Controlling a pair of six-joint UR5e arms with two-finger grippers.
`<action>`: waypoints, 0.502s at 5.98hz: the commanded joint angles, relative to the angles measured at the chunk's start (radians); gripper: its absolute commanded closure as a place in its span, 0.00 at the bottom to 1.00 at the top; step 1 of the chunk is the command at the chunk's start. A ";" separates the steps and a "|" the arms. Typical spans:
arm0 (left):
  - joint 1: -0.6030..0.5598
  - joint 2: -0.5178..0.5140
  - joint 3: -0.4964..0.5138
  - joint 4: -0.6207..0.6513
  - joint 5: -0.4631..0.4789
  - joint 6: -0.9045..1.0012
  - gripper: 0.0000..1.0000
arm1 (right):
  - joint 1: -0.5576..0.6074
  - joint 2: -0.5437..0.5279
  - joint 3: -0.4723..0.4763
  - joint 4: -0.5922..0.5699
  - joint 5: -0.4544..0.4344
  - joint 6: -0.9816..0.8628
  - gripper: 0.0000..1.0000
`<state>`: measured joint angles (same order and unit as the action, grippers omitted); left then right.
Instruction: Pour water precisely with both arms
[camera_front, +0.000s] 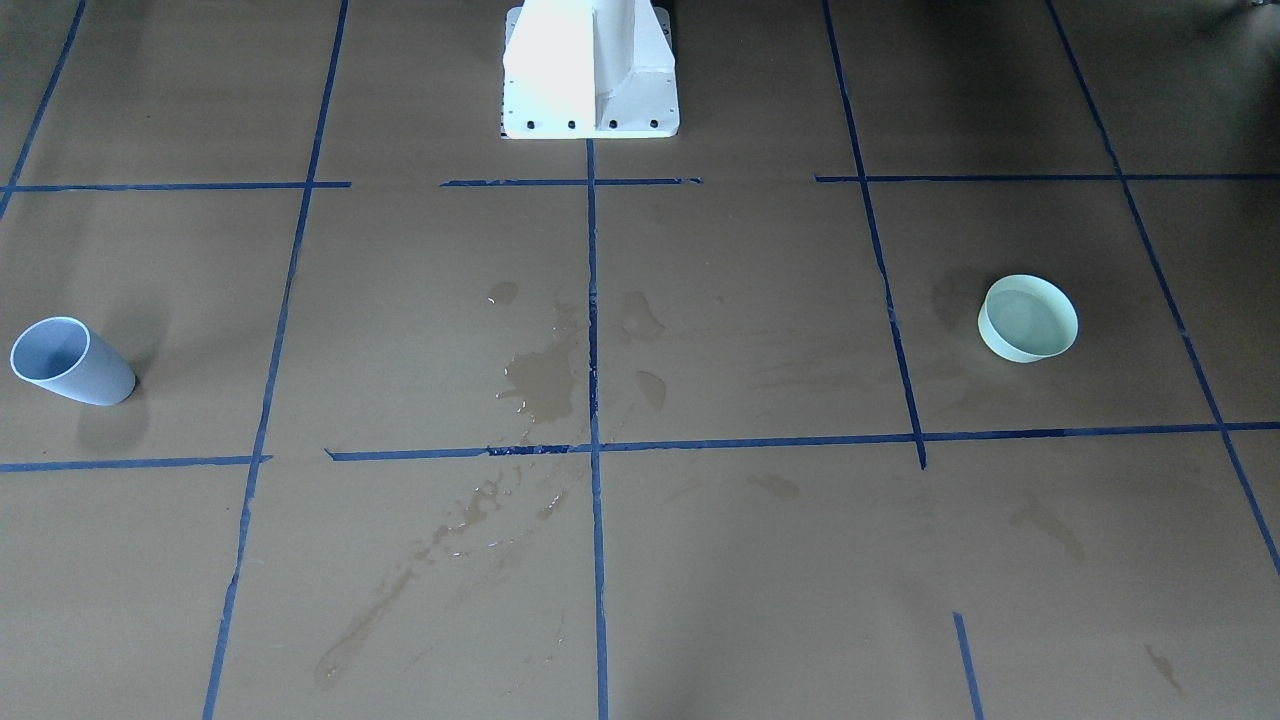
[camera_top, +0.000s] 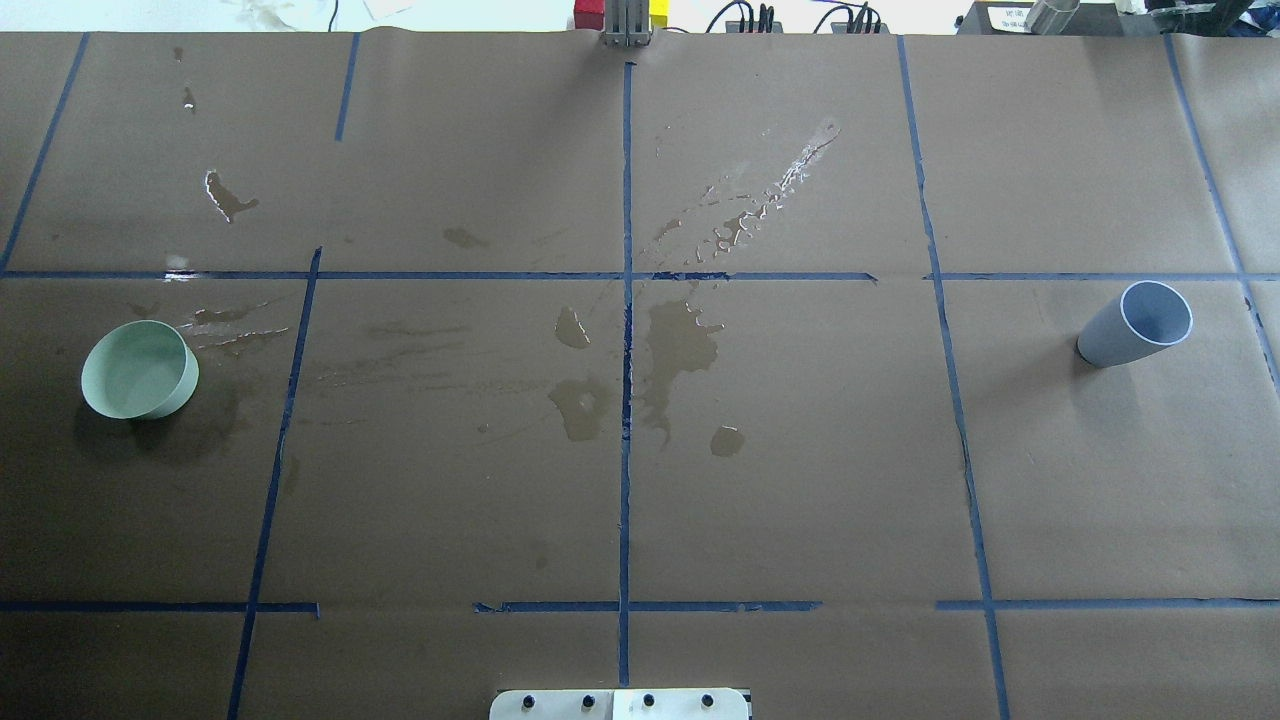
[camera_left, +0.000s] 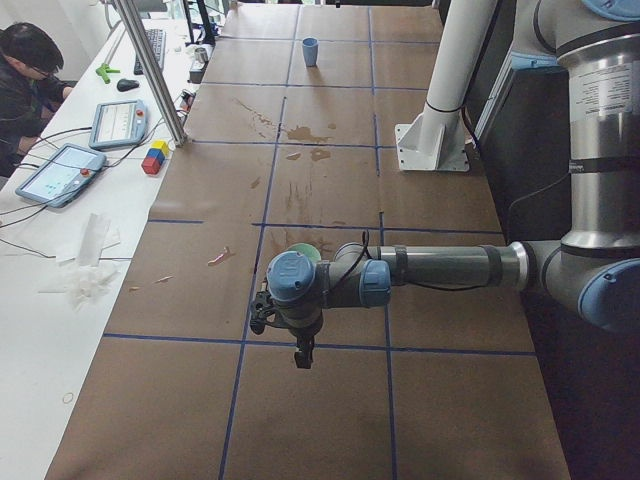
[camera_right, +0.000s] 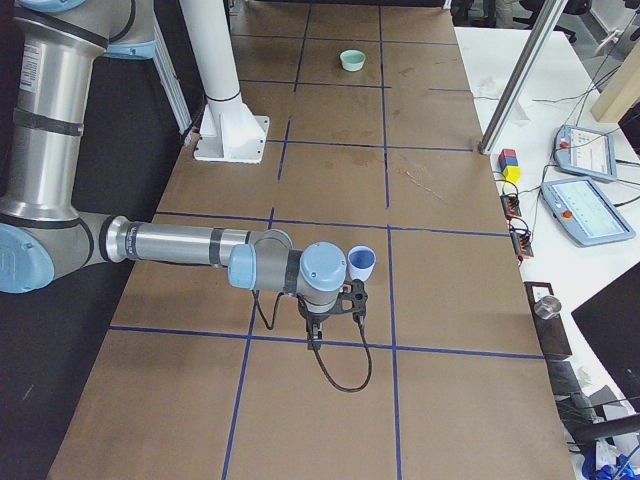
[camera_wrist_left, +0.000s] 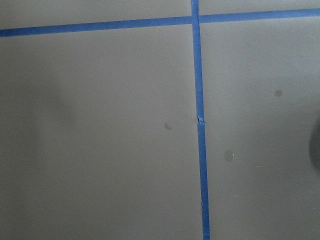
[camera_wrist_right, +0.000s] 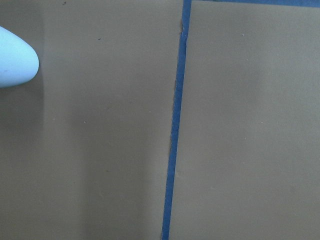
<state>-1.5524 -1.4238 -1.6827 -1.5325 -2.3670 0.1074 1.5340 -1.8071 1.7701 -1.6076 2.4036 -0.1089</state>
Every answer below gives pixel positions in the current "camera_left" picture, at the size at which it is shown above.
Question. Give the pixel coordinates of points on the seated person in dark jacket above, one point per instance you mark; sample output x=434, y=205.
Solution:
x=31, y=93

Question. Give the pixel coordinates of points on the blue plastic cup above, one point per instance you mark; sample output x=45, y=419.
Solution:
x=310, y=48

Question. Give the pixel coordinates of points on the lower blue teach pendant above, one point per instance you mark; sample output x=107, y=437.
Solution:
x=63, y=177

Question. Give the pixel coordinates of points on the black keyboard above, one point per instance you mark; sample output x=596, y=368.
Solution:
x=157, y=41

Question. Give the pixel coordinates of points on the mint green bowl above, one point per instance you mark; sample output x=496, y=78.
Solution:
x=308, y=250

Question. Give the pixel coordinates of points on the brown paper table cover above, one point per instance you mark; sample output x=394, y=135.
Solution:
x=437, y=385

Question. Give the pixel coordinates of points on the red blue yellow blocks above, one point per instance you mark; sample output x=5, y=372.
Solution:
x=155, y=157

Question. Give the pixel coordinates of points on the upper blue teach pendant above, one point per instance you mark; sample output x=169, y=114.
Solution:
x=118, y=124

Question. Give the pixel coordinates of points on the blue teach pendant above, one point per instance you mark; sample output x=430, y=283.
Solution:
x=63, y=177
x=118, y=124

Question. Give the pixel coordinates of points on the black computer mouse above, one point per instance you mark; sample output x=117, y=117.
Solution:
x=124, y=85

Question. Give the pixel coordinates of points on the green plastic tool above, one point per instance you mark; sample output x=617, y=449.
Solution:
x=104, y=71

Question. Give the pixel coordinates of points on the small metal cup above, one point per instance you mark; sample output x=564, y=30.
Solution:
x=201, y=55

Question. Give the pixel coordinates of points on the aluminium frame post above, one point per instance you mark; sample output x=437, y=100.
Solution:
x=136, y=31

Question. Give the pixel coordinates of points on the white camera mast column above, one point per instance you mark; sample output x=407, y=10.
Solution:
x=435, y=140

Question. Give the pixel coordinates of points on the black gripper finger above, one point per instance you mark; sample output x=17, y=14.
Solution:
x=308, y=356
x=300, y=358

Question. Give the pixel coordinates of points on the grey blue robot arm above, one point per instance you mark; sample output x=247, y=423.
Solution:
x=592, y=270

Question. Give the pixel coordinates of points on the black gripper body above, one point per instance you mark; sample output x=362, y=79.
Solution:
x=301, y=334

